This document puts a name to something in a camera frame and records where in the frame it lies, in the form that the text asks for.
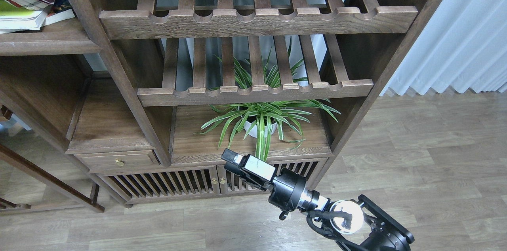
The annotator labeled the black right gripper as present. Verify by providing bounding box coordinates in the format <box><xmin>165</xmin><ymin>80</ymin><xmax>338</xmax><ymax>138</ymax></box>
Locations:
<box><xmin>221</xmin><ymin>148</ymin><xmax>330</xmax><ymax>214</ymax></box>

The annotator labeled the green cover picture book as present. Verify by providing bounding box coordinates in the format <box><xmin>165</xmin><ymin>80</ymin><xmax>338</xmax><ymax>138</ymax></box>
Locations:
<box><xmin>43</xmin><ymin>0</ymin><xmax>75</xmax><ymax>26</ymax></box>

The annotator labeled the yellow green cover book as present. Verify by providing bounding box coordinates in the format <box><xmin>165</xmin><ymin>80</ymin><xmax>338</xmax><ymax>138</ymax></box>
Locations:
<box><xmin>0</xmin><ymin>0</ymin><xmax>51</xmax><ymax>33</ymax></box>

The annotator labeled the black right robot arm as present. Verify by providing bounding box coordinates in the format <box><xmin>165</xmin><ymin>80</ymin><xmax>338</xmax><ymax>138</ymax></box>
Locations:
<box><xmin>221</xmin><ymin>149</ymin><xmax>414</xmax><ymax>251</ymax></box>

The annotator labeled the white plant pot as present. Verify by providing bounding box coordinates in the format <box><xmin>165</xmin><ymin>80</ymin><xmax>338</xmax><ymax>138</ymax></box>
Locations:
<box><xmin>243</xmin><ymin>119</ymin><xmax>278</xmax><ymax>138</ymax></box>

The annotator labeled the green spider plant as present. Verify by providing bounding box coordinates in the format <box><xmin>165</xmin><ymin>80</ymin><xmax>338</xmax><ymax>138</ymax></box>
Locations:
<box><xmin>194</xmin><ymin>37</ymin><xmax>340</xmax><ymax>182</ymax></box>

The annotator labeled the brass drawer knob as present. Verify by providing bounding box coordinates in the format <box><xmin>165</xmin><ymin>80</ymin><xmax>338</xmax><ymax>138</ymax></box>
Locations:
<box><xmin>115</xmin><ymin>158</ymin><xmax>125</xmax><ymax>167</ymax></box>

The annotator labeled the dark wooden bookshelf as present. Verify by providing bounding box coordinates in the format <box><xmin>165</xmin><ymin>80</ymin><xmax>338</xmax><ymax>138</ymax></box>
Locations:
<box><xmin>1</xmin><ymin>0</ymin><xmax>442</xmax><ymax>207</ymax></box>

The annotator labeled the white pleated curtain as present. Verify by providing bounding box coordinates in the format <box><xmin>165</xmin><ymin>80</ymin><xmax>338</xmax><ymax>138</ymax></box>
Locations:
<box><xmin>378</xmin><ymin>0</ymin><xmax>507</xmax><ymax>97</ymax></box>

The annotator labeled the dark wooden chair frame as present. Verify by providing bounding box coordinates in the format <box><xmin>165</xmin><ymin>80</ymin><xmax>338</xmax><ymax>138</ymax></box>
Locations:
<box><xmin>0</xmin><ymin>145</ymin><xmax>105</xmax><ymax>213</ymax></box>

